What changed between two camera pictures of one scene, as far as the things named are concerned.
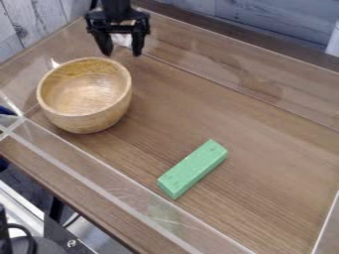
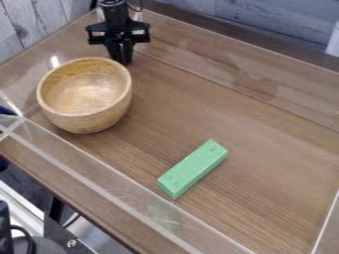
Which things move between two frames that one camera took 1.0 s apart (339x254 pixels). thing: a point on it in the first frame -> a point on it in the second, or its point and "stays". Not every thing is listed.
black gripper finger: [103, 42] -> [115, 51]
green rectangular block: [192, 169] stays
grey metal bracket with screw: [58, 232] stays
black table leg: [56, 209] stays
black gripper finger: [138, 39] -> [127, 45]
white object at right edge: [332, 45] stays
